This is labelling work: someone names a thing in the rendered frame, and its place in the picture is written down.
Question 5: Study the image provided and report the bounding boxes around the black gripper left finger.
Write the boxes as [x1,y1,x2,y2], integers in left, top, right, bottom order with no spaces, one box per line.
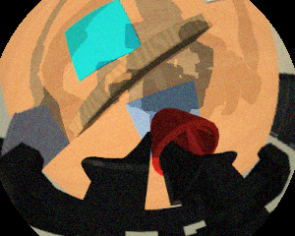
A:
[81,133,151,202]

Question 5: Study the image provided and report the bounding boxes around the brown rectangular bar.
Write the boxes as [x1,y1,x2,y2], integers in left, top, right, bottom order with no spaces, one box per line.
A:
[66,12,213,138]

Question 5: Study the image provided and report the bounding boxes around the red cup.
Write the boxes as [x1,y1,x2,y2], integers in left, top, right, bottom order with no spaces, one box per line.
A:
[150,107,219,176]

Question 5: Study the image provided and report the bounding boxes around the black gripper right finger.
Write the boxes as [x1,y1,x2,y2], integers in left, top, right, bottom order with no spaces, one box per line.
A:
[159,141,238,206]

